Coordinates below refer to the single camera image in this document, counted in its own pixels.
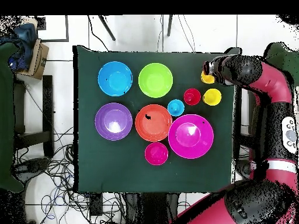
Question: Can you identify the black framed board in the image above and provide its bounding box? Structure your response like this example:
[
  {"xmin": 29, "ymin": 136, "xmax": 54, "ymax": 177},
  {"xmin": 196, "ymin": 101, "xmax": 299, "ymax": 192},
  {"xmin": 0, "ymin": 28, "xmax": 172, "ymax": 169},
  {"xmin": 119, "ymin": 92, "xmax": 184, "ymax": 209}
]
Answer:
[{"xmin": 37, "ymin": 15, "xmax": 70, "ymax": 43}]

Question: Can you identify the yellow cup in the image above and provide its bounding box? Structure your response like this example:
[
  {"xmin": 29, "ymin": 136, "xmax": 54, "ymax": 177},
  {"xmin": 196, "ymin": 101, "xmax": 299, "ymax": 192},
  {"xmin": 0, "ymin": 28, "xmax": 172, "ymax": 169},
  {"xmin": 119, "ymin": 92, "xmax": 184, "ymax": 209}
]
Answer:
[
  {"xmin": 200, "ymin": 69, "xmax": 215, "ymax": 85},
  {"xmin": 202, "ymin": 87, "xmax": 222, "ymax": 107}
]

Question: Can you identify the blue fabric bag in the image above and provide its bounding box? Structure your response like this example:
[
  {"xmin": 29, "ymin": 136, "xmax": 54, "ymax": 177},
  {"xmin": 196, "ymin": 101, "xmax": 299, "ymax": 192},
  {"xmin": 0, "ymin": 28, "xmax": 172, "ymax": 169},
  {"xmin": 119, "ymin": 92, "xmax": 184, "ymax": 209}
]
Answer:
[{"xmin": 0, "ymin": 22, "xmax": 39, "ymax": 72}]

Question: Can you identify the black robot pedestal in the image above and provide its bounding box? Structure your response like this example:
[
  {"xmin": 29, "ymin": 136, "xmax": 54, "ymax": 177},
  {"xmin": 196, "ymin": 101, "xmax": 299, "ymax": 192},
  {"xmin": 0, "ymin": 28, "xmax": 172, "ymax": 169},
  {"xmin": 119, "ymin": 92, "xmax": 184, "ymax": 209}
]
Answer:
[{"xmin": 124, "ymin": 192, "xmax": 181, "ymax": 224}]

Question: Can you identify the green cloth side table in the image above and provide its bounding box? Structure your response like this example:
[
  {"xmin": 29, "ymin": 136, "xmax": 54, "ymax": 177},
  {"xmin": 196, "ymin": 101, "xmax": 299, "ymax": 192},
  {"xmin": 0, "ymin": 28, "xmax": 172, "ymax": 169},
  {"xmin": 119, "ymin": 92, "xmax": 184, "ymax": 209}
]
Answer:
[
  {"xmin": 0, "ymin": 41, "xmax": 25, "ymax": 194},
  {"xmin": 263, "ymin": 41, "xmax": 299, "ymax": 87}
]

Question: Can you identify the large magenta bowl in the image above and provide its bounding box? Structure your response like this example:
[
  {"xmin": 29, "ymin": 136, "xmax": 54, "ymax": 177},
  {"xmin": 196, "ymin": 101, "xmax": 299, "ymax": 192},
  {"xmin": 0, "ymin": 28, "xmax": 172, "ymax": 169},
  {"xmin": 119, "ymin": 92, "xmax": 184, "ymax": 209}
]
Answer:
[{"xmin": 168, "ymin": 114, "xmax": 214, "ymax": 160}]

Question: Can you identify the blue bowl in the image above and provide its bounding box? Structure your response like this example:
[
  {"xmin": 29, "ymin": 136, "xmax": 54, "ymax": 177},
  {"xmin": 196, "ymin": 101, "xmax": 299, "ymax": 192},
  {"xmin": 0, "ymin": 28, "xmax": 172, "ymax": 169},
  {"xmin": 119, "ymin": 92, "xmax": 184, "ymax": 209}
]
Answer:
[{"xmin": 97, "ymin": 61, "xmax": 133, "ymax": 97}]

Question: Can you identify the black stool frame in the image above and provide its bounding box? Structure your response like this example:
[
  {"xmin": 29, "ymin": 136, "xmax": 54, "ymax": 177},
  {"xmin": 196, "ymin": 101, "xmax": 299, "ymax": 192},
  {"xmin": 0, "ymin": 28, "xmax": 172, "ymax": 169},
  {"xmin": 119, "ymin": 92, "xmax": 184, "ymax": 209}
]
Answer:
[
  {"xmin": 13, "ymin": 75, "xmax": 55, "ymax": 159},
  {"xmin": 233, "ymin": 86, "xmax": 258, "ymax": 159}
]

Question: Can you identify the red cup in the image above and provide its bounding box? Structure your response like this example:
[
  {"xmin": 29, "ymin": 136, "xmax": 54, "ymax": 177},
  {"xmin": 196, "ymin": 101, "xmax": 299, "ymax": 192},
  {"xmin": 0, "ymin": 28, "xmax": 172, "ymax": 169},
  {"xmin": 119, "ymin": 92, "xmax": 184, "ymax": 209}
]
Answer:
[{"xmin": 183, "ymin": 87, "xmax": 201, "ymax": 106}]

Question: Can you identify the dark green table cloth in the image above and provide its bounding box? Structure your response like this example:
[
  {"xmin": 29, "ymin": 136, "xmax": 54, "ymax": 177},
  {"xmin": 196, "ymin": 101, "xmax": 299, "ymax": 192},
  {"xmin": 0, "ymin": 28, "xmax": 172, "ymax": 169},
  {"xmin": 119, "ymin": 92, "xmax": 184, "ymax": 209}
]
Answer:
[{"xmin": 72, "ymin": 44, "xmax": 242, "ymax": 194}]

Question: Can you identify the orange bowl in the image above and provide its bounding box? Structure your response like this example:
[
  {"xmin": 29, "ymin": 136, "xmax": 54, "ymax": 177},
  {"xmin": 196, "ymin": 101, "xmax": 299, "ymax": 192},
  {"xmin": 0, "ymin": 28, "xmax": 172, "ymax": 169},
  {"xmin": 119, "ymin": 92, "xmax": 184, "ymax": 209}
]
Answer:
[{"xmin": 134, "ymin": 104, "xmax": 173, "ymax": 142}]

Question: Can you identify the floor cable tangle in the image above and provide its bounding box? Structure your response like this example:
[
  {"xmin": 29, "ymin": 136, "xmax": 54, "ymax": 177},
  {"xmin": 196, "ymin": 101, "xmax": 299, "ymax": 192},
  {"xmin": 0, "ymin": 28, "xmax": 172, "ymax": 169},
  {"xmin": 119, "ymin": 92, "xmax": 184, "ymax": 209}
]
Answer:
[{"xmin": 13, "ymin": 127, "xmax": 126, "ymax": 224}]

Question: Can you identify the purple bowl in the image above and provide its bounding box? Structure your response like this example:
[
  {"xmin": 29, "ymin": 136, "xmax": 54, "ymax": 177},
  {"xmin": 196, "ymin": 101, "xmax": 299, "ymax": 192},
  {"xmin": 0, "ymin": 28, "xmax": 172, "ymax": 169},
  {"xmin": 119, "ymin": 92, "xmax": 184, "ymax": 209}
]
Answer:
[{"xmin": 95, "ymin": 102, "xmax": 133, "ymax": 141}]

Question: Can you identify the small pink bowl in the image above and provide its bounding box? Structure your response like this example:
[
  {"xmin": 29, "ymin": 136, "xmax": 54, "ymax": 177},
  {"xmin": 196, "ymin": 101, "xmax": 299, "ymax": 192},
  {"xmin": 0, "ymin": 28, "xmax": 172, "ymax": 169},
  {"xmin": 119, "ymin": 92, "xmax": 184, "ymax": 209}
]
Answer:
[{"xmin": 144, "ymin": 142, "xmax": 169, "ymax": 166}]

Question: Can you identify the blue cup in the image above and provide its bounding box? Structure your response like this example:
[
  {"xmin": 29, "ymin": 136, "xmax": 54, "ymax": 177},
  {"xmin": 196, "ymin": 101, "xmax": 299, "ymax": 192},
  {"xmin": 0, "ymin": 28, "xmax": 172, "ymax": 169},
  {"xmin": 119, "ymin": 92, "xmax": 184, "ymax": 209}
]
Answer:
[{"xmin": 167, "ymin": 99, "xmax": 185, "ymax": 117}]

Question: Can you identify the green bowl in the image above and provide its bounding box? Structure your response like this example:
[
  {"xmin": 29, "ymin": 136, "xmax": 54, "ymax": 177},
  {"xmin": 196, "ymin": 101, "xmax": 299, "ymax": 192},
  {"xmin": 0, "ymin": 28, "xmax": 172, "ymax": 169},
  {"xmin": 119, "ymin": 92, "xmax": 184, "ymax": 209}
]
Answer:
[{"xmin": 138, "ymin": 62, "xmax": 174, "ymax": 99}]

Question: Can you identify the black tripod leg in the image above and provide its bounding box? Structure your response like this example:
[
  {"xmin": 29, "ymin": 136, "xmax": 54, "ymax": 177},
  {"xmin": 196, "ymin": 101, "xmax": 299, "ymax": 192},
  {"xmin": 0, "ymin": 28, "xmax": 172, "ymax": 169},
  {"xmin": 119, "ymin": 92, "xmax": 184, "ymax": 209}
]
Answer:
[
  {"xmin": 166, "ymin": 15, "xmax": 174, "ymax": 37},
  {"xmin": 98, "ymin": 15, "xmax": 117, "ymax": 42}
]

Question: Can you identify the cardboard box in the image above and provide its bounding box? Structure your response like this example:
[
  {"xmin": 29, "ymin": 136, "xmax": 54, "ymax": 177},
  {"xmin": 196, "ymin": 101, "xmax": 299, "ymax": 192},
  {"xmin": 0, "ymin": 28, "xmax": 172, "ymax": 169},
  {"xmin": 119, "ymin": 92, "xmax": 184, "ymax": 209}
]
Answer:
[{"xmin": 17, "ymin": 38, "xmax": 50, "ymax": 81}]

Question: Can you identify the black power adapter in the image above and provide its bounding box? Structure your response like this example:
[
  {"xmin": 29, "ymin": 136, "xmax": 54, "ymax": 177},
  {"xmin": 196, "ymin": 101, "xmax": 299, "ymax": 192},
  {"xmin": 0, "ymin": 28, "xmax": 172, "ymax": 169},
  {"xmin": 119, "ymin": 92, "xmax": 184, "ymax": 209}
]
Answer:
[{"xmin": 89, "ymin": 192, "xmax": 104, "ymax": 217}]

